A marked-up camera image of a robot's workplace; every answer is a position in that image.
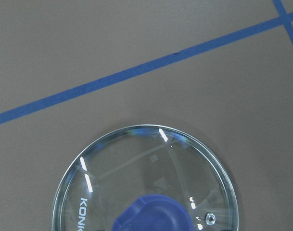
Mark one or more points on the glass pot lid blue knob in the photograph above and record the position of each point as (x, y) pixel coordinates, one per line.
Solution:
(146, 178)

